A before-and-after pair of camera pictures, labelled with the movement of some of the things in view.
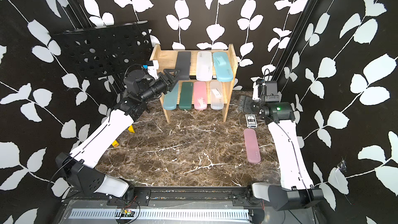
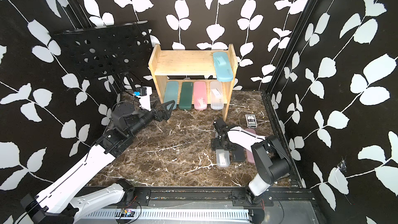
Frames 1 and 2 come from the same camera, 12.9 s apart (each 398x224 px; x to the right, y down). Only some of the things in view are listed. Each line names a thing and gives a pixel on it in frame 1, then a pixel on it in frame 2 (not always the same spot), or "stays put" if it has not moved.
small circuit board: [127, 212] stays put
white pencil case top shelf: [204, 67] → [223, 157]
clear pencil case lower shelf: [216, 95] stays put
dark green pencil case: [186, 97] stays put
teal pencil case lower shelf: [170, 99] stays put
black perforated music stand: [107, 51] stays put
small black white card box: [251, 121] stays put
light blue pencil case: [223, 67] stays put
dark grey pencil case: [183, 64] → [238, 153]
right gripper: [249, 101] → [217, 145]
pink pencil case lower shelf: [200, 95] stays put
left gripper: [170, 81] → [159, 117]
